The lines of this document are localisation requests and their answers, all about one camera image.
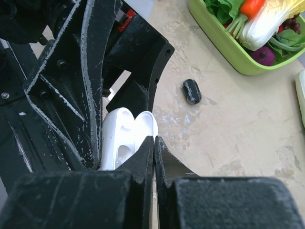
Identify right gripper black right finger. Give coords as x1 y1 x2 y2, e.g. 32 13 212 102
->
154 136 199 229

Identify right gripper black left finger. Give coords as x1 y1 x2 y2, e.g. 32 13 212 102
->
116 136 154 229

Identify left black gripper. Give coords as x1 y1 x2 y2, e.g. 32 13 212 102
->
0 0 122 181

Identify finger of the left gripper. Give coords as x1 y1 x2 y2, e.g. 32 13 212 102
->
104 15 174 115

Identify white earbud charging case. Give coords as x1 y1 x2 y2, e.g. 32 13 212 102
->
99 107 159 171

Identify black earbud case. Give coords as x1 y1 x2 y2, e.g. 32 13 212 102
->
182 79 202 105

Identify green plastic vegetable tray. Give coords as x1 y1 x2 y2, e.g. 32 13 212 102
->
188 0 305 76

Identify green white bok choy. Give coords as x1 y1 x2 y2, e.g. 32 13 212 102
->
204 0 244 24

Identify yellow leaf cabbage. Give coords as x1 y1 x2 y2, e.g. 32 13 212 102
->
239 0 305 51

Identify orange toy carrot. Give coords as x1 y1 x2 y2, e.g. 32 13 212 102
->
225 0 266 39

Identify purple beet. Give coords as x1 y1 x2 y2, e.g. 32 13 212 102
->
248 46 275 66

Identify dark green spinach leaves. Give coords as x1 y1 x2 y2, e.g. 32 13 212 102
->
267 29 305 64

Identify napa cabbage on table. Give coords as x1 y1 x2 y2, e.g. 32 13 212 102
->
295 70 305 126

